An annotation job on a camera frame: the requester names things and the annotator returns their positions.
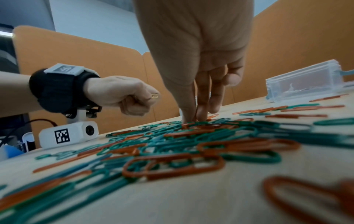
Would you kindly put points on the pile of colored paper clips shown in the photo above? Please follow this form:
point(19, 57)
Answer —
point(171, 144)

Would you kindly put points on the white left marker band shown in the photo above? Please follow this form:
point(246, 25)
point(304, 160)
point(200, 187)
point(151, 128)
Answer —
point(66, 69)

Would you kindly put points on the blue background object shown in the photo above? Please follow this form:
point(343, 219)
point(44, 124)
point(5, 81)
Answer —
point(11, 152)

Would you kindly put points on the person's left hand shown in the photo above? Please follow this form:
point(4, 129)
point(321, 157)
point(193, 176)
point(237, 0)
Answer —
point(116, 89)

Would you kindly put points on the transparent box with blue latches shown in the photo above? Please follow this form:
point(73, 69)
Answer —
point(312, 81)

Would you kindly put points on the single gold paper clip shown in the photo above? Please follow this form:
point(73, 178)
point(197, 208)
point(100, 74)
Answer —
point(155, 96)

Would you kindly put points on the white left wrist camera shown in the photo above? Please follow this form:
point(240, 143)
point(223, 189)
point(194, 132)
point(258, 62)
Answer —
point(77, 133)

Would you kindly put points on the person's right hand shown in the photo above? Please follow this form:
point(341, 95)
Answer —
point(193, 32)

